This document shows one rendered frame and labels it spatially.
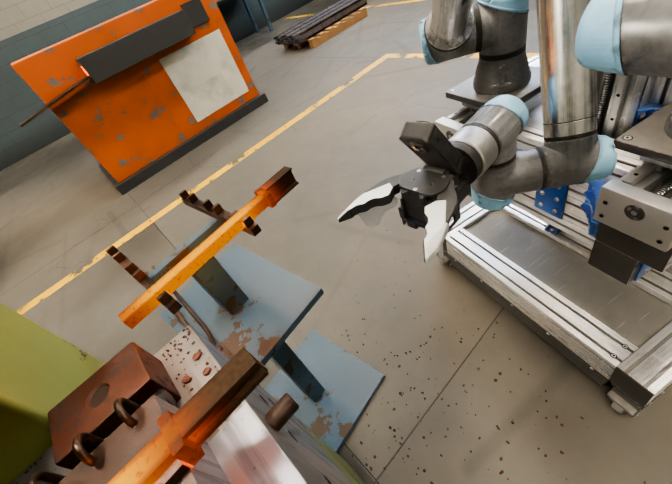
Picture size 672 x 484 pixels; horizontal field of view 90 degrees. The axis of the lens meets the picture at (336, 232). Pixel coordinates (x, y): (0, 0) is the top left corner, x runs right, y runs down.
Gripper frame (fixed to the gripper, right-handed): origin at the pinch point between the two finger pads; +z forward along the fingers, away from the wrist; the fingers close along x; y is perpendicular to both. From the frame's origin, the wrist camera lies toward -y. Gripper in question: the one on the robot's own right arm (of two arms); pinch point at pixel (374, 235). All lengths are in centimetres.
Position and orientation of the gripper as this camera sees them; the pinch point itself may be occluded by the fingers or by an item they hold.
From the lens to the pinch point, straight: 43.6
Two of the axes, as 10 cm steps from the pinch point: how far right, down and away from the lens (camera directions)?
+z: -6.8, 6.4, -3.6
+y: 3.0, 6.9, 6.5
